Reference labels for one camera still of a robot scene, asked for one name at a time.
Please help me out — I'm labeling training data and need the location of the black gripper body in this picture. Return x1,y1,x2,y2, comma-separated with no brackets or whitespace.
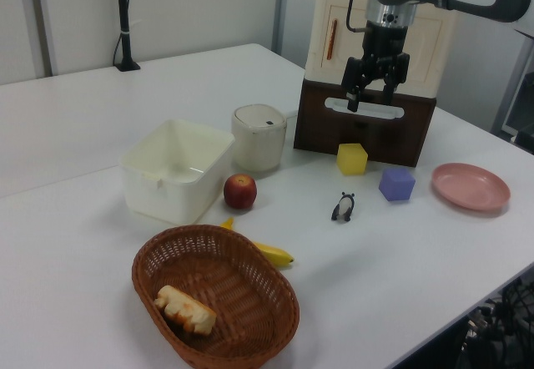
360,20,412,80

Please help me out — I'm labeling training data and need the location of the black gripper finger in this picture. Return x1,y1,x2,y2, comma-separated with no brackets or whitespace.
381,53,411,108
340,56,377,114

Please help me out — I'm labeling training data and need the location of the brown drawer with white handle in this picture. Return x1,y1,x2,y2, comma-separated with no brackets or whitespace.
293,87,436,169

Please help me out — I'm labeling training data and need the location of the brown wooden drawer cabinet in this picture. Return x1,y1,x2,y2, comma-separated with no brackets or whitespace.
300,77,438,107

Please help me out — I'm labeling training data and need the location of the cream plastic storage box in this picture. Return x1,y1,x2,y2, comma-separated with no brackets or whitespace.
305,0,459,99

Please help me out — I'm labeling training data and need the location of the yellow cube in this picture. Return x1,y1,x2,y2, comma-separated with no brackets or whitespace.
336,142,370,177

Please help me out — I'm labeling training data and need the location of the purple cube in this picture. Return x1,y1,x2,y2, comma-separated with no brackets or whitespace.
378,166,417,203

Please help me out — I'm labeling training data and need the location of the cream small trash can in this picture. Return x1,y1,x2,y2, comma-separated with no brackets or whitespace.
231,103,288,173

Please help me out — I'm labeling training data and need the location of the black white panda toy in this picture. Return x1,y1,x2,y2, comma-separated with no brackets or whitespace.
330,190,357,223

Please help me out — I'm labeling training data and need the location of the pink plate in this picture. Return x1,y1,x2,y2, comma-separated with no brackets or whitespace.
431,162,511,213

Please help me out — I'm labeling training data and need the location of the red apple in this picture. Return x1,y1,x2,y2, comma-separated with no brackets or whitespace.
223,172,259,210

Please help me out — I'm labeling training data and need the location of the yellow banana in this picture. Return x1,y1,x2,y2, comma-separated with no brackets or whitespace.
219,217,295,268

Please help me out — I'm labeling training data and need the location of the white plastic bin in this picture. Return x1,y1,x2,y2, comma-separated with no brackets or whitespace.
118,118,236,226

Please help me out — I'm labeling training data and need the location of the brown wicker basket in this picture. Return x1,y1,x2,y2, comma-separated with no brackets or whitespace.
131,224,301,369

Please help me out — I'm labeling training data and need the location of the black pole stand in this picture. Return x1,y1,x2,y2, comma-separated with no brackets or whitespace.
113,0,141,72

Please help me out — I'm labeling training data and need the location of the toasted bread slice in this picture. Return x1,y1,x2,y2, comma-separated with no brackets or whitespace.
153,284,219,337

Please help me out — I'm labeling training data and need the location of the orange door handle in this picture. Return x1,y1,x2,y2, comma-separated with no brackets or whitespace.
325,18,338,61

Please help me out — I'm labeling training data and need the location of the black cable bundle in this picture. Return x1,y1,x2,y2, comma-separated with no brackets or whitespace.
458,276,534,369

